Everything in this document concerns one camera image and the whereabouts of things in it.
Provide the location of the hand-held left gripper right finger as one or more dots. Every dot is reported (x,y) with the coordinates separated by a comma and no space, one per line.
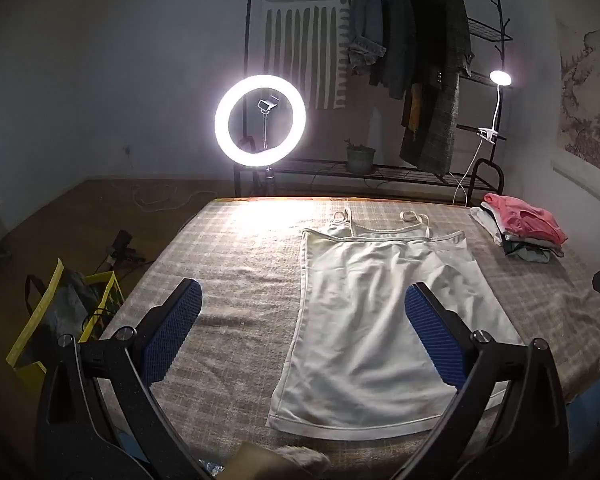
(432,335)

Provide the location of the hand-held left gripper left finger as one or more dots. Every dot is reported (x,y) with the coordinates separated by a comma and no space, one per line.
(175,330)

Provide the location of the white camisole top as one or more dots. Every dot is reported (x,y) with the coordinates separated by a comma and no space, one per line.
(360,310)

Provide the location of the black metal clothes rack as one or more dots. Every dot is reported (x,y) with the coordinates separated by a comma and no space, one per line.
(305,164)

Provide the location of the grey folded garment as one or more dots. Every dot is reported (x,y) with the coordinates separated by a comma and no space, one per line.
(530,252)

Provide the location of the beige plaid blanket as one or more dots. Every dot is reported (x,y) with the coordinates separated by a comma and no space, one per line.
(240,270)

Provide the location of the black device on floor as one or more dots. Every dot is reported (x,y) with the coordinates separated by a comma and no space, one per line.
(122,242)

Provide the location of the pink folded garment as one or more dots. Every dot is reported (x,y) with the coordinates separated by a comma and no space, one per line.
(525,220)

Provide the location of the white folded garment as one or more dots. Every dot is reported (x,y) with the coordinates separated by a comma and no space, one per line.
(487,222)

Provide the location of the yellow tote bag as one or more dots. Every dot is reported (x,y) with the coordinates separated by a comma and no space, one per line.
(30,330)

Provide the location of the brown cardboard piece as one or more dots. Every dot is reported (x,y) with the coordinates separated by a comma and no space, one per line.
(250,462)

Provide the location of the grey fuzzy cloth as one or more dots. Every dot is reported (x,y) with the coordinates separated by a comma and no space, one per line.
(300,462)

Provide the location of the small potted plant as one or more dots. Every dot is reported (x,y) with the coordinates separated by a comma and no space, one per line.
(360,160)

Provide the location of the grey plaid coat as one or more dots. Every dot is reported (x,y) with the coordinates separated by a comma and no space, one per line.
(440,125)

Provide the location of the orange garment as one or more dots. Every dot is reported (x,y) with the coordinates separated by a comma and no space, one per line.
(414,105)

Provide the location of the white clip lamp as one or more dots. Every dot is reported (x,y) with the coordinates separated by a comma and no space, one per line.
(500,77)

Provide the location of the phone holder clip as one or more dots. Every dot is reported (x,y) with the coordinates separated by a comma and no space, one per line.
(266,104)

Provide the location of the dark green coat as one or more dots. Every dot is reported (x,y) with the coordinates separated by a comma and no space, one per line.
(397,35)

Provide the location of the black coat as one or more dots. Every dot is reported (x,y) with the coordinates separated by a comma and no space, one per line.
(425,25)

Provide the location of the blue denim jacket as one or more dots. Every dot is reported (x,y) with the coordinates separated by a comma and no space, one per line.
(365,20)

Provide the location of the black metal bed frame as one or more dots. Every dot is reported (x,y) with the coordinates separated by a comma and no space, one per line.
(497,172)

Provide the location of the landscape wall painting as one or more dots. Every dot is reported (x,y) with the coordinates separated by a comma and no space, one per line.
(595,100)

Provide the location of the striped wall hanging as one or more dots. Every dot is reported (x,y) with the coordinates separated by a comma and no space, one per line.
(300,35)

